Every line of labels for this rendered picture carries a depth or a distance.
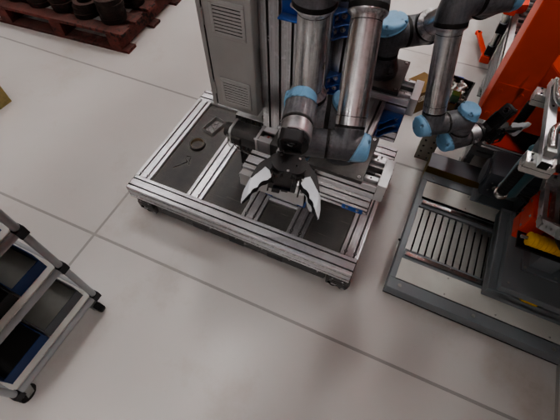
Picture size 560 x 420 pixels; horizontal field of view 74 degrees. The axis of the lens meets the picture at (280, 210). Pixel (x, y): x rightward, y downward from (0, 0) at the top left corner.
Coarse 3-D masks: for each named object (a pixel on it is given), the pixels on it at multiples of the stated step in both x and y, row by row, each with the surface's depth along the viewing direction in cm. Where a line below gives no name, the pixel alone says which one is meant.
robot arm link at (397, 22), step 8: (392, 16) 141; (400, 16) 141; (408, 16) 143; (384, 24) 140; (392, 24) 139; (400, 24) 138; (408, 24) 141; (384, 32) 141; (392, 32) 140; (400, 32) 141; (408, 32) 142; (384, 40) 143; (392, 40) 142; (400, 40) 143; (408, 40) 144; (384, 48) 146; (392, 48) 145; (384, 56) 148; (392, 56) 149
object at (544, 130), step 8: (552, 80) 131; (552, 88) 129; (552, 96) 127; (544, 104) 129; (552, 104) 125; (544, 112) 125; (552, 112) 122; (544, 120) 122; (552, 120) 121; (544, 128) 119; (544, 136) 117; (544, 144) 115; (544, 160) 111; (544, 168) 113
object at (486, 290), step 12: (504, 216) 199; (516, 216) 196; (504, 228) 195; (492, 240) 194; (492, 252) 187; (492, 264) 182; (492, 276) 181; (492, 288) 177; (504, 300) 177; (516, 300) 173; (528, 312) 176; (540, 312) 172; (552, 312) 169
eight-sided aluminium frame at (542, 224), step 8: (552, 176) 151; (544, 184) 152; (552, 184) 151; (544, 192) 149; (552, 192) 152; (544, 200) 147; (552, 200) 150; (544, 208) 145; (552, 208) 147; (544, 216) 143; (552, 216) 144; (536, 224) 145; (544, 224) 138; (552, 224) 132; (552, 232) 130
